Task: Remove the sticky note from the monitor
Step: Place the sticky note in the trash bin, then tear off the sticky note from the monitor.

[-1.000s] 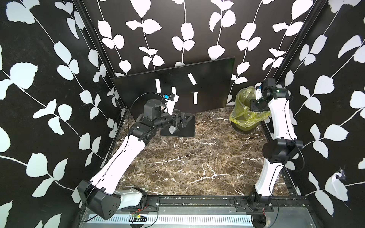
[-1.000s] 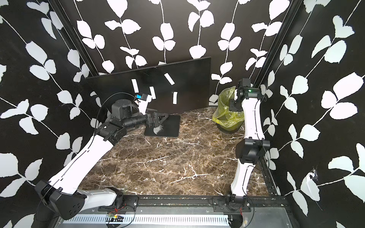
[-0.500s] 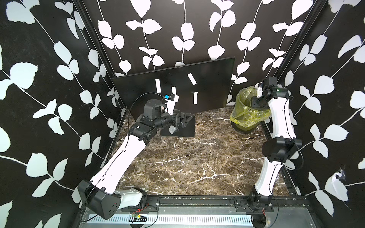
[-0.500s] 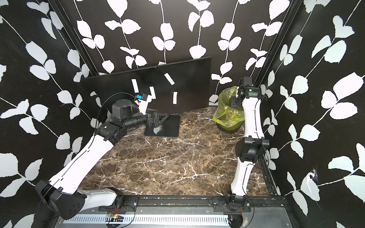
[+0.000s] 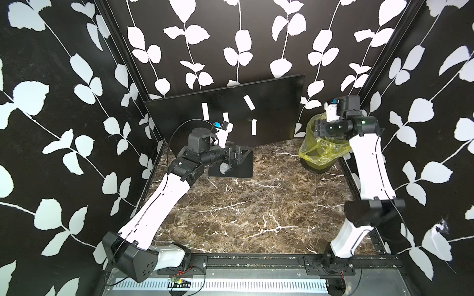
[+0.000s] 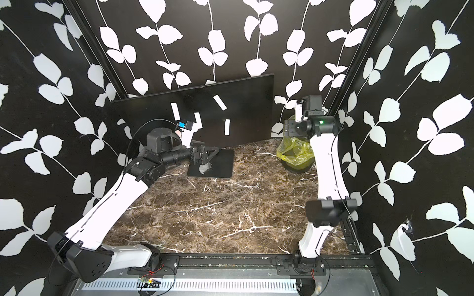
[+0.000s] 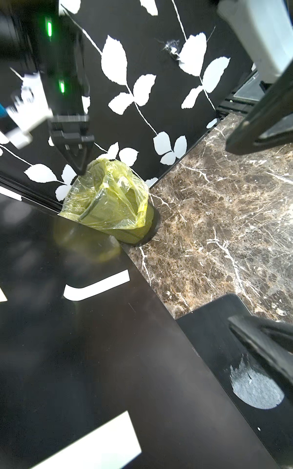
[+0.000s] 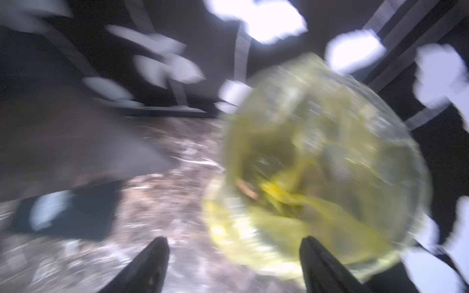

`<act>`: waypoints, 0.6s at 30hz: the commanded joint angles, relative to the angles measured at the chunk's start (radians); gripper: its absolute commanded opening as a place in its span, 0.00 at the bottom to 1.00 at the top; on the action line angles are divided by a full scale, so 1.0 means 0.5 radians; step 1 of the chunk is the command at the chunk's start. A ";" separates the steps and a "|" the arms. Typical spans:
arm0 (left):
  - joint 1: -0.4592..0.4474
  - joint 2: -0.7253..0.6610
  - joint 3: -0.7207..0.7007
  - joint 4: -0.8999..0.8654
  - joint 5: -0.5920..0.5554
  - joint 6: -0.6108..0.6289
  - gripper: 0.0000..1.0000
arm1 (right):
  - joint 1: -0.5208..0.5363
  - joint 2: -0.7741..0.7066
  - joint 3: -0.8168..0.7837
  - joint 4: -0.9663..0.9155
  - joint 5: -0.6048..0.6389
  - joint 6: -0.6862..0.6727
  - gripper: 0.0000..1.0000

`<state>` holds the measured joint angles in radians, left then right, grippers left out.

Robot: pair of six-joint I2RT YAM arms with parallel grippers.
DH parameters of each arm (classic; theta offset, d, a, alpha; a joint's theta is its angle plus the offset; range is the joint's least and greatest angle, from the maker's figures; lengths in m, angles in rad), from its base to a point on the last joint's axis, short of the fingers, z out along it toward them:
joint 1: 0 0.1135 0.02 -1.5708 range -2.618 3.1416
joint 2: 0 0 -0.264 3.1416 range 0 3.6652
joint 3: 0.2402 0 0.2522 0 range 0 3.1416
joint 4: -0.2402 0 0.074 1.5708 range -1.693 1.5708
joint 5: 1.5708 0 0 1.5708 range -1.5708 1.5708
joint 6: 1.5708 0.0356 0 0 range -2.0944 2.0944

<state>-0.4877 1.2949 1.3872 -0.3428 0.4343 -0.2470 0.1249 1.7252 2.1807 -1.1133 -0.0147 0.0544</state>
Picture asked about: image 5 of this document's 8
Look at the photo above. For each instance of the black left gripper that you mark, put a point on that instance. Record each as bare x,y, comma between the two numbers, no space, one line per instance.
236,160

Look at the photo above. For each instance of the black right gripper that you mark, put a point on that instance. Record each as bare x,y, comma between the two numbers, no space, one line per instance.
320,129

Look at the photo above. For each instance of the pink sticky note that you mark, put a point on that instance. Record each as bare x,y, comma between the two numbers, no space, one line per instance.
254,127

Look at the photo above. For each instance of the yellow sticky note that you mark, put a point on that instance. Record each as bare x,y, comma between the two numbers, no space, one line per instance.
249,102

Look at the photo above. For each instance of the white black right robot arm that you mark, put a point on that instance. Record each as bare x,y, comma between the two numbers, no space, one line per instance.
378,202

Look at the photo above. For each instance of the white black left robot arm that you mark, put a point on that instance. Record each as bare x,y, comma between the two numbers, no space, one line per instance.
130,250

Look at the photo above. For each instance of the black monitor stand base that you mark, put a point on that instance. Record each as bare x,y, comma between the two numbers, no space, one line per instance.
245,170

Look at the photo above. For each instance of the black computer monitor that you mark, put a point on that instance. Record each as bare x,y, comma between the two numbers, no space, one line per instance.
276,100

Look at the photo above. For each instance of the bin with yellow bag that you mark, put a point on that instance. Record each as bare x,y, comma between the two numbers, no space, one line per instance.
318,155

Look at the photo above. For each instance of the small green circuit board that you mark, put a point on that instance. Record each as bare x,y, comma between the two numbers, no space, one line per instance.
179,282

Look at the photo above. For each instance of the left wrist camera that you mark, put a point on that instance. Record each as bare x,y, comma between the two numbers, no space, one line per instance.
222,131

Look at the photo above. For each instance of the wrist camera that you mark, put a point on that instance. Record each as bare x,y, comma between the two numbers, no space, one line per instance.
343,108
222,131

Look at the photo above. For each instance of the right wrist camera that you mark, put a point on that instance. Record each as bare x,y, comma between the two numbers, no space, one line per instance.
343,108

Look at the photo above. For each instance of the white ventilated cable duct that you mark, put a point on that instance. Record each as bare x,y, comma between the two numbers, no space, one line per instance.
304,286

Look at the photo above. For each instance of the black mounting rail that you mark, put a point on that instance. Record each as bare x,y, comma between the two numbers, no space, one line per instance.
308,264

